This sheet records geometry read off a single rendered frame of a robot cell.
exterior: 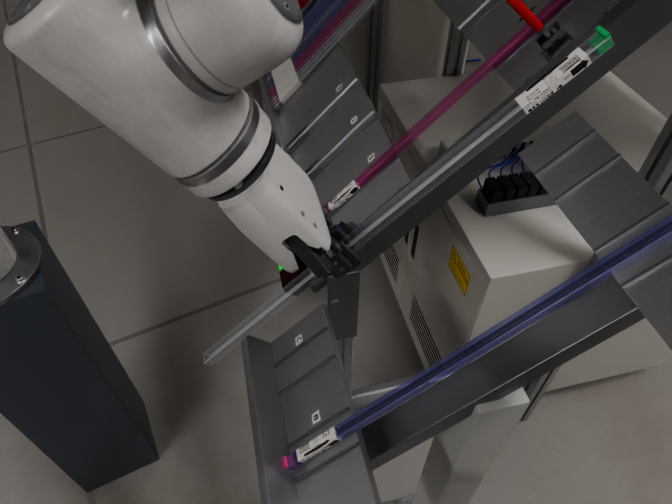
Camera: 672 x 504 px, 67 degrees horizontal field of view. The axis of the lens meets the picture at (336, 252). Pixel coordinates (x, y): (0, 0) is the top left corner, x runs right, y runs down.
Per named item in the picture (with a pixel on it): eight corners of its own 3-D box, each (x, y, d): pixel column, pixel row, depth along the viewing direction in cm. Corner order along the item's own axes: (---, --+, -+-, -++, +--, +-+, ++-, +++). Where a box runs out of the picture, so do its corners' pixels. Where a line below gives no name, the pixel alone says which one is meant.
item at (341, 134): (332, 268, 82) (318, 261, 80) (271, 70, 126) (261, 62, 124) (422, 193, 75) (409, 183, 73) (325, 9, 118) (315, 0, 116)
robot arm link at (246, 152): (165, 130, 42) (191, 152, 44) (166, 199, 36) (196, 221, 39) (243, 69, 40) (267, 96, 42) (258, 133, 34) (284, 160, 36)
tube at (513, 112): (605, 37, 41) (600, 27, 40) (615, 45, 40) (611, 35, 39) (210, 355, 60) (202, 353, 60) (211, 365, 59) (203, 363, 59)
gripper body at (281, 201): (187, 140, 44) (267, 210, 52) (192, 220, 37) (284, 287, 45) (255, 88, 42) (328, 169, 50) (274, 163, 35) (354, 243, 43)
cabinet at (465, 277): (438, 426, 137) (489, 279, 92) (367, 242, 183) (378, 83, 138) (650, 376, 147) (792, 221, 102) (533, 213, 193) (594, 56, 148)
